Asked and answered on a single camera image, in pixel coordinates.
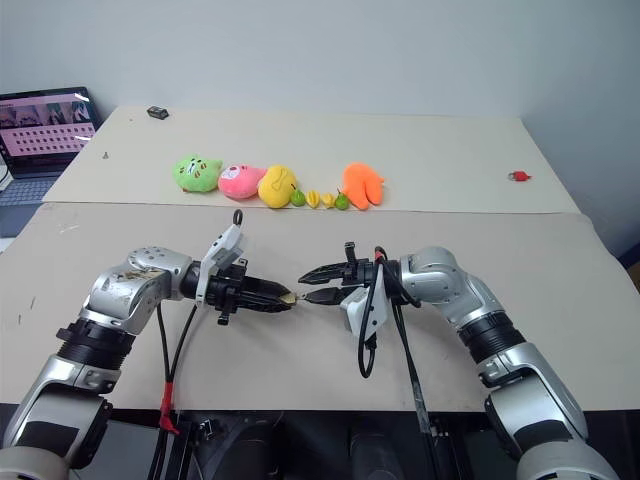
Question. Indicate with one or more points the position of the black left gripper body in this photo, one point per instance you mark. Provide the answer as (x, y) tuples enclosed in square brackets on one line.
[(227, 292)]

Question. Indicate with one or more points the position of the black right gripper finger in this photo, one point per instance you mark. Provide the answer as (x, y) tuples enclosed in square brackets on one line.
[(325, 274), (327, 296)]

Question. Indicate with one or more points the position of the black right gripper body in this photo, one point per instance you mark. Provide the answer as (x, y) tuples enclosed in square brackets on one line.
[(360, 277)]

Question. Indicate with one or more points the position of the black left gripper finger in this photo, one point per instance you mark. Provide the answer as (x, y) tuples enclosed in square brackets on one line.
[(265, 287), (262, 304)]

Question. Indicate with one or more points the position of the brass padlock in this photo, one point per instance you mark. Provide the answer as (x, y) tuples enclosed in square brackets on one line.
[(290, 298)]

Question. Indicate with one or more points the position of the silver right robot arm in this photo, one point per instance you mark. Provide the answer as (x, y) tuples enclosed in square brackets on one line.
[(505, 350)]

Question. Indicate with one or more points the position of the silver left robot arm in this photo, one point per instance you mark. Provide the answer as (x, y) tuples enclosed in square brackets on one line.
[(115, 295)]

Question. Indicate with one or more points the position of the red padlock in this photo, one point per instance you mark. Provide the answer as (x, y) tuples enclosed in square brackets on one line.
[(520, 175)]

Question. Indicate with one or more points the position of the small yellow toy fruit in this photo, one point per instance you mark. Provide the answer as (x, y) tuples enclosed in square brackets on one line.
[(328, 201), (313, 198)]

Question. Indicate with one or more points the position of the small green toy fruit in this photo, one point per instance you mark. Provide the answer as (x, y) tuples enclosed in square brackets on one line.
[(342, 201), (297, 199)]

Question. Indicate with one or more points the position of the orange plush toy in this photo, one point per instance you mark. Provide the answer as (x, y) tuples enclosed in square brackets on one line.
[(362, 186)]

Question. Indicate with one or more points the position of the yellow plush toy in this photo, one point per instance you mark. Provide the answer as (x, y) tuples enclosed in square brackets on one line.
[(276, 187)]

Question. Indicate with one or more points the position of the pink plush toy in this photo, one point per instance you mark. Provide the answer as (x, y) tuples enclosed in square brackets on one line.
[(239, 182)]

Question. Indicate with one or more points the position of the green plush toy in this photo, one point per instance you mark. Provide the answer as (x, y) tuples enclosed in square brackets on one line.
[(196, 173)]

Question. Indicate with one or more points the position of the small black box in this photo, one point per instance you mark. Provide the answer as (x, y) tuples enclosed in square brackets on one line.
[(157, 111)]

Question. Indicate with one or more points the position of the open laptop computer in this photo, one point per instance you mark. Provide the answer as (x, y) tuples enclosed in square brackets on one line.
[(45, 130)]

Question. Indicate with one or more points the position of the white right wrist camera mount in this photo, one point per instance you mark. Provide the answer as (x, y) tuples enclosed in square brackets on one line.
[(356, 310)]

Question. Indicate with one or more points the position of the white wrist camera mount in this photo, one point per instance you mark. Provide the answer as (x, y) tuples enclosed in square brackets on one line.
[(356, 310), (220, 250)]

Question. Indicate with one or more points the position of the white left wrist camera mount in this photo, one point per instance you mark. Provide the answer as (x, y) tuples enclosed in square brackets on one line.
[(220, 250)]

